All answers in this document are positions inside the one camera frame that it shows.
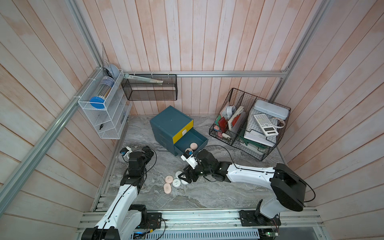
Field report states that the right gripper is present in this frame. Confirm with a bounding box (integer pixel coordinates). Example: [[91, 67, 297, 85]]
[[177, 163, 213, 184]]

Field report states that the white round earphone case top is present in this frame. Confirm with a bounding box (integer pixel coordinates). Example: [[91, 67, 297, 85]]
[[176, 171, 183, 179]]

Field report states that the teal drawer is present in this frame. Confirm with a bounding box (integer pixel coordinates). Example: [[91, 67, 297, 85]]
[[174, 128, 209, 156]]

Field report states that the yellow top drawer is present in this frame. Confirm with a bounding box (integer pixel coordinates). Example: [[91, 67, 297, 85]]
[[173, 120, 194, 144]]

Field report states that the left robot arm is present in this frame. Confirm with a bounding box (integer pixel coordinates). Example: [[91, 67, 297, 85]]
[[81, 146, 155, 240]]

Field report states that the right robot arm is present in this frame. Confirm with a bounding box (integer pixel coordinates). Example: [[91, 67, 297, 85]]
[[178, 149, 307, 227]]

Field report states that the teal drawer cabinet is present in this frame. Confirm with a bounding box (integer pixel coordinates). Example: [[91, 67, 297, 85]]
[[150, 106, 193, 155]]

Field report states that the white round earphone case left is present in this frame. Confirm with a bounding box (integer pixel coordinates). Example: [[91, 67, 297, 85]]
[[172, 179, 182, 188]]

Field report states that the white calculator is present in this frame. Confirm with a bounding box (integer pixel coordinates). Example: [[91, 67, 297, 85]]
[[254, 114, 279, 137]]

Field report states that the blue capped clear tube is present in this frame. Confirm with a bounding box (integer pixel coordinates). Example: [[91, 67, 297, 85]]
[[90, 76, 115, 109]]

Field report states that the white pencil case box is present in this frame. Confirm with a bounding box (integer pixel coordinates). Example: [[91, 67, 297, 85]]
[[254, 100, 289, 120]]

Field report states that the ruler in mesh basket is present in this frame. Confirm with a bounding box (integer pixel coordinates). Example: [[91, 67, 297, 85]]
[[124, 74, 164, 84]]

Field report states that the grey round disc on shelf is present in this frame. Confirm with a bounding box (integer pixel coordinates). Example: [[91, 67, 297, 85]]
[[104, 64, 120, 80]]

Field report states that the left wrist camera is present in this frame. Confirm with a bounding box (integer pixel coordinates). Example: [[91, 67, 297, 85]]
[[120, 147, 133, 162]]

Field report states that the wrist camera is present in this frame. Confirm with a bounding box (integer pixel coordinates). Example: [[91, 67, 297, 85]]
[[181, 152, 198, 169], [120, 147, 133, 162]]

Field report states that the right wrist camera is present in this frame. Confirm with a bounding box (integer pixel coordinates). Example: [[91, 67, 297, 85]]
[[181, 152, 198, 169]]

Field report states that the black wire desk organizer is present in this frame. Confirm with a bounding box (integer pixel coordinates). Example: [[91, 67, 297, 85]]
[[209, 88, 291, 161]]

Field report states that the white wire wall shelf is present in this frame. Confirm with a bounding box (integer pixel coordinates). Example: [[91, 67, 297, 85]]
[[78, 70, 133, 140]]

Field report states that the black mesh wall basket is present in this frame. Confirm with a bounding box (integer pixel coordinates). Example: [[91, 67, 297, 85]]
[[121, 74, 178, 101]]

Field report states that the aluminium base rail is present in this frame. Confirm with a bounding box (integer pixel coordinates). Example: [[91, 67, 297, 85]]
[[74, 207, 328, 240]]

